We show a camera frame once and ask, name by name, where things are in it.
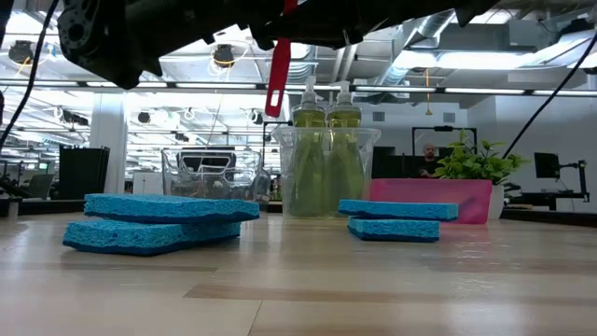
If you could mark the black rectangular stand frame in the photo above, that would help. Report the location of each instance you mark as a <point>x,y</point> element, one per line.
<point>443,128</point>

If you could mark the black monitor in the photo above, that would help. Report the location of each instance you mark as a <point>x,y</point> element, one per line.
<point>546,165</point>

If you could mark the black ceiling fixture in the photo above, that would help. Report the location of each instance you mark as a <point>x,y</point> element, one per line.
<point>21,51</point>
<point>224,55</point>

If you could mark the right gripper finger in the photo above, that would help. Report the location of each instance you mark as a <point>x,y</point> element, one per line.
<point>326,23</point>

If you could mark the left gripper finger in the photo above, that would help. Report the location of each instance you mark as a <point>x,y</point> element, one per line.
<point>247,16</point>

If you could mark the red dish brush white bristles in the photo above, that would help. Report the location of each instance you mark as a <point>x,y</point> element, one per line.
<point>279,79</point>

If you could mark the white plant pot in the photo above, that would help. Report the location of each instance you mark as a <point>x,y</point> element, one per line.
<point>497,200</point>

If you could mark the blue cellulose sponge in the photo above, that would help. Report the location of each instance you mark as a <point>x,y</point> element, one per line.
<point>163,207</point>
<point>392,229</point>
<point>140,238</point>
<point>396,210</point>

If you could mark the black partition panel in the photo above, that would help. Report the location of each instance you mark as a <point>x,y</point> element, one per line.
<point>84,172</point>

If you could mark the black aluminium table frame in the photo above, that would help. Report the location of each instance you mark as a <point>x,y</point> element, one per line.
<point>93,206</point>

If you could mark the black desk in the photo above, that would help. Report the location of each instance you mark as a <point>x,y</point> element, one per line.
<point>550,198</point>

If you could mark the pink plastic bin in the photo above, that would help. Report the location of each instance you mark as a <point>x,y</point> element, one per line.
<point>466,200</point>

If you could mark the tall clear plastic bin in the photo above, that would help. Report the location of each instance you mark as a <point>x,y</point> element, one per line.
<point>371,158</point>

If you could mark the person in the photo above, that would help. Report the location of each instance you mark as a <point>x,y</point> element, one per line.
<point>429,163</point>

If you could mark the silver ribbed ceiling duct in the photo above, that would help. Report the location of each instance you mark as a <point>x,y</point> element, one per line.
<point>303,65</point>

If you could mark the clear pump soap bottle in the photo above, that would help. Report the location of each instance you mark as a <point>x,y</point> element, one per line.
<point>308,116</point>
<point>344,119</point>

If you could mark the white cabinet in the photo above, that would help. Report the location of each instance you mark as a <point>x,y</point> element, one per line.
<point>147,183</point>

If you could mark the white building column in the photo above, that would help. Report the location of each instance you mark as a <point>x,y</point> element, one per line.
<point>108,140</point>

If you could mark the green leafy plant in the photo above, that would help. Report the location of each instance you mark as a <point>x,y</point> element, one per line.
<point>471,163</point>

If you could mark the silver smooth ceiling duct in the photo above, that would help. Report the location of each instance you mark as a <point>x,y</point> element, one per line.
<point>396,70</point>

